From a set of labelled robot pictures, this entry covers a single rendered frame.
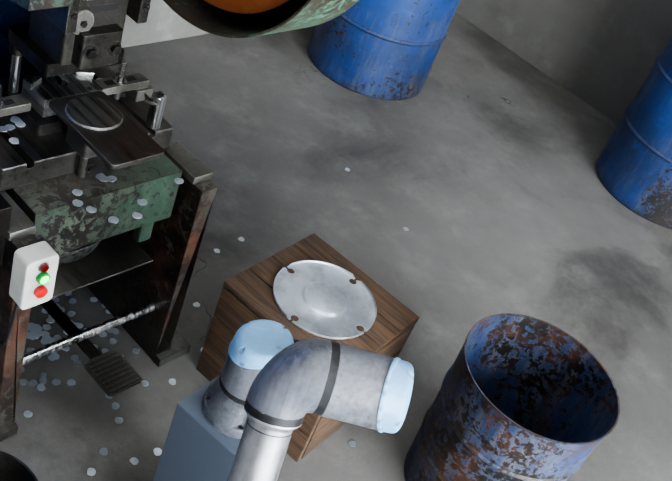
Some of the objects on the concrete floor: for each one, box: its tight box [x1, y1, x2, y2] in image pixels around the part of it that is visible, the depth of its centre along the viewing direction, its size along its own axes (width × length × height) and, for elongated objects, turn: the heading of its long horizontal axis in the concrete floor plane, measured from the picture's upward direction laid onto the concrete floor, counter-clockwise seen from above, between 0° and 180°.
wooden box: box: [196, 233, 419, 462], centre depth 252 cm, size 40×38×35 cm
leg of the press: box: [87, 141, 218, 367], centre depth 248 cm, size 92×12×90 cm, turn 24°
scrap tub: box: [404, 313, 620, 481], centre depth 240 cm, size 42×42×48 cm
